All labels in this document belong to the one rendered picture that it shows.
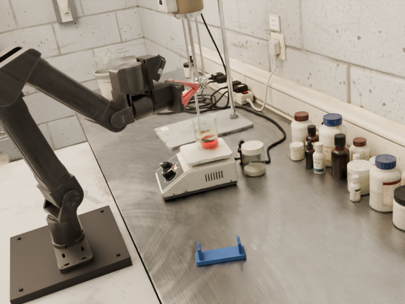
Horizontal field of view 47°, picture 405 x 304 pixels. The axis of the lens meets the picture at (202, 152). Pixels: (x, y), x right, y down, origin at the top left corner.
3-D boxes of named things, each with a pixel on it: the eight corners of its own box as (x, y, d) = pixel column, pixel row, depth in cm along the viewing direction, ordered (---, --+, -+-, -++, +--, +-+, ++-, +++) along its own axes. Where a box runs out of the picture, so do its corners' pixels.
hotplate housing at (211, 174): (163, 202, 116) (157, 174, 113) (156, 180, 128) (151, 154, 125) (247, 182, 119) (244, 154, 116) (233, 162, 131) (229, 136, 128)
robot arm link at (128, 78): (127, 60, 107) (81, 73, 100) (149, 63, 101) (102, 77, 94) (136, 107, 112) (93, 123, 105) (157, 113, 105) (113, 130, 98)
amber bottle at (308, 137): (310, 152, 130) (308, 123, 127) (321, 154, 128) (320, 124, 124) (304, 157, 128) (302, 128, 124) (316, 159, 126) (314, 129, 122)
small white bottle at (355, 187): (348, 201, 105) (348, 177, 102) (351, 196, 106) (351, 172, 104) (358, 202, 103) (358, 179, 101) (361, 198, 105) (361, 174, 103)
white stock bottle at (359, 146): (346, 172, 117) (345, 141, 113) (355, 164, 120) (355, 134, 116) (363, 177, 114) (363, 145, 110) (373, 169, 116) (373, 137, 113)
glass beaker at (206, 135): (200, 155, 119) (195, 124, 115) (193, 146, 124) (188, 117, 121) (225, 148, 120) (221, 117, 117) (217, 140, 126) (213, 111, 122)
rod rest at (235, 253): (196, 266, 91) (193, 251, 90) (196, 256, 94) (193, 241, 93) (246, 259, 91) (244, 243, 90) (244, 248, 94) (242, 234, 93)
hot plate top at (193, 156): (187, 167, 115) (187, 163, 114) (179, 149, 125) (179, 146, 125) (234, 156, 116) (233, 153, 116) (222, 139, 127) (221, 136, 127)
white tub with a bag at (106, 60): (109, 103, 201) (97, 55, 193) (94, 98, 212) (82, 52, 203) (137, 93, 209) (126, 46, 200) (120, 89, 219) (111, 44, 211)
